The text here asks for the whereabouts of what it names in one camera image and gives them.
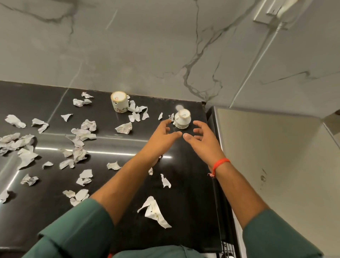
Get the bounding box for person's right hand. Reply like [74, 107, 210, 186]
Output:
[182, 120, 226, 170]

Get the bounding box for person's left hand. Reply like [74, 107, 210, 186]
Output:
[141, 119, 183, 167]

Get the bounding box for white patterned ceramic jar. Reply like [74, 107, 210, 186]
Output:
[173, 108, 192, 130]

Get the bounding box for white ceramic mug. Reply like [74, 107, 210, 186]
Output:
[110, 91, 130, 114]

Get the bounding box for silver dishwasher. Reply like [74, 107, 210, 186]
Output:
[206, 106, 340, 258]

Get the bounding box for white paper scraps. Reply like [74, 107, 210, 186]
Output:
[0, 91, 176, 229]

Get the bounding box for person's right forearm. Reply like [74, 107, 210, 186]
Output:
[215, 163, 270, 229]

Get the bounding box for person's left forearm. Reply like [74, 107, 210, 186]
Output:
[90, 157, 160, 226]

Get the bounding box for orange thread wristband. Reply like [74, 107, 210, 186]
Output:
[208, 158, 231, 179]

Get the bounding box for green shirt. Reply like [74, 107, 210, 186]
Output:
[22, 198, 324, 258]

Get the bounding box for white socket with plug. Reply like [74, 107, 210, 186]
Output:
[254, 0, 314, 30]

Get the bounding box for white power cable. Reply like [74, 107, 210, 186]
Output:
[229, 22, 282, 108]

